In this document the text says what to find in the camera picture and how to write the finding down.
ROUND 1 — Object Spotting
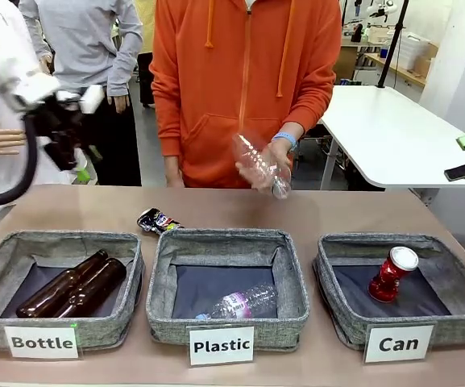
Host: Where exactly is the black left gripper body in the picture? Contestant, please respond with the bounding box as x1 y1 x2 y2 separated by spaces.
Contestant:
41 93 85 172

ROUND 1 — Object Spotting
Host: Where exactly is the brown glass bottle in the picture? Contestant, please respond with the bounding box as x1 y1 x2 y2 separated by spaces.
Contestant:
15 249 110 318
53 258 128 319

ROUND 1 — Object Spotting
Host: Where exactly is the crushed red can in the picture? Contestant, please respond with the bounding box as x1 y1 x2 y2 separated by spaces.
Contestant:
367 246 420 303

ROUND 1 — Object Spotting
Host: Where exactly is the clear crushed plastic bottle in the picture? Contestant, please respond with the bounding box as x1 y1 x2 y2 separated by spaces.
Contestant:
231 132 293 201

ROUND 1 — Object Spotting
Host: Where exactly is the plastic bottle with purple label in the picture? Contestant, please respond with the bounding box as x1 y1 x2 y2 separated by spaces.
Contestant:
195 282 279 321

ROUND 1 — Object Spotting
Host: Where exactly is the orange-sleeved left forearm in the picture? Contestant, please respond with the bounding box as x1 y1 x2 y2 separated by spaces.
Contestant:
283 74 337 137

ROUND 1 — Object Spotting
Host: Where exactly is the orange-sleeved right forearm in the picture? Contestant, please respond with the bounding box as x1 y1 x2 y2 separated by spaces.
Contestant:
150 70 185 159

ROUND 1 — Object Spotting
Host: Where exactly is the crushed dark blue can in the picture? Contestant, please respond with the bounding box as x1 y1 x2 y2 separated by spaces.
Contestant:
136 207 185 235

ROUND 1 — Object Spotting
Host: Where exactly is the grey fabric basket, bottle label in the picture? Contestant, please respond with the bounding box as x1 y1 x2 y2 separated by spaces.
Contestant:
0 230 145 351

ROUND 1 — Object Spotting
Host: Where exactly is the grey fabric basket, plastic label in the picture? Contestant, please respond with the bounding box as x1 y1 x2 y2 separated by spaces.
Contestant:
145 227 311 352

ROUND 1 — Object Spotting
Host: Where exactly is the grey fabric basket, can label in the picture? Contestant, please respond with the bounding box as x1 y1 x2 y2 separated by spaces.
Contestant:
313 233 465 351

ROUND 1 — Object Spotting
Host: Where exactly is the white Can label sign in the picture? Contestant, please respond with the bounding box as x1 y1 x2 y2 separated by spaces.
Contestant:
363 324 435 363

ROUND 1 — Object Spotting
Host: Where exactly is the grey person's left hand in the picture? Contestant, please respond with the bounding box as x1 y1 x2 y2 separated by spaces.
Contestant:
112 94 132 115

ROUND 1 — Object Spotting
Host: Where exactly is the grey person's right hand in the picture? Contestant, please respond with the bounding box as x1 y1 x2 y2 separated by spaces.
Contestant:
37 52 55 77

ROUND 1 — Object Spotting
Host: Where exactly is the orange person's right hand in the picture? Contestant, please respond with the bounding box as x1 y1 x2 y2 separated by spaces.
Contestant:
164 155 186 189

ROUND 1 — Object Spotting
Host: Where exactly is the orange person's left hand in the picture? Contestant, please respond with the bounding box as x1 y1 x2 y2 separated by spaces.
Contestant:
260 136 298 178

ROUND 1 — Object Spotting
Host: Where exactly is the white background table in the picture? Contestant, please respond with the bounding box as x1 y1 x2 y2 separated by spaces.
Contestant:
319 84 465 190

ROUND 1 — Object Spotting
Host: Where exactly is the person in grey shirt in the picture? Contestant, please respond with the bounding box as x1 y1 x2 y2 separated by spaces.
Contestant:
18 0 145 188

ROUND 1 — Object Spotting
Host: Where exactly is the cardboard box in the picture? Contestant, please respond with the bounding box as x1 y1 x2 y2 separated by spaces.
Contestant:
415 41 439 76

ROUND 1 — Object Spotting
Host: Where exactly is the light wooden workbench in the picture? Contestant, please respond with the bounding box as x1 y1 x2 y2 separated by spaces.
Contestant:
363 52 428 88

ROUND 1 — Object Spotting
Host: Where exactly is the white plastic storage crate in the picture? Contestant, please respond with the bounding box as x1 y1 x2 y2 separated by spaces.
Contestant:
396 31 431 68

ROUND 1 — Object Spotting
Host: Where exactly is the black tripod pole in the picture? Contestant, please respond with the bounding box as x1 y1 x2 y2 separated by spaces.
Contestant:
377 0 412 89

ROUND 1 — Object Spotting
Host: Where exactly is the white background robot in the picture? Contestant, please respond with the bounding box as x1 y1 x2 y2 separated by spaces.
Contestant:
366 0 397 18

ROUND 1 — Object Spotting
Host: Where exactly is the person in orange hoodie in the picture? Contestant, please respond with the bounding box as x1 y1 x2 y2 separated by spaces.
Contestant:
149 0 343 189

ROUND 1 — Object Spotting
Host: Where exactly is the white Bottle label sign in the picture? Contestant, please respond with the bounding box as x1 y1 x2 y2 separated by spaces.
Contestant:
4 325 80 360

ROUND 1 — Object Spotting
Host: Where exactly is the light blue wristband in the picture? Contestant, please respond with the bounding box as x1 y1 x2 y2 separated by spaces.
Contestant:
273 131 299 151

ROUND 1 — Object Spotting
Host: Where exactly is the white Plastic label sign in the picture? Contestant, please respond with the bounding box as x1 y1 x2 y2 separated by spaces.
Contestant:
188 326 255 366

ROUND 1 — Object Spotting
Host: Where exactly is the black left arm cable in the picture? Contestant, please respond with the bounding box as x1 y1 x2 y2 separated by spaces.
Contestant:
0 114 40 207

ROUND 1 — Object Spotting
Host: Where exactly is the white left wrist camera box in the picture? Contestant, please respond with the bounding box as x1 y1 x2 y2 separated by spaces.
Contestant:
79 84 106 115

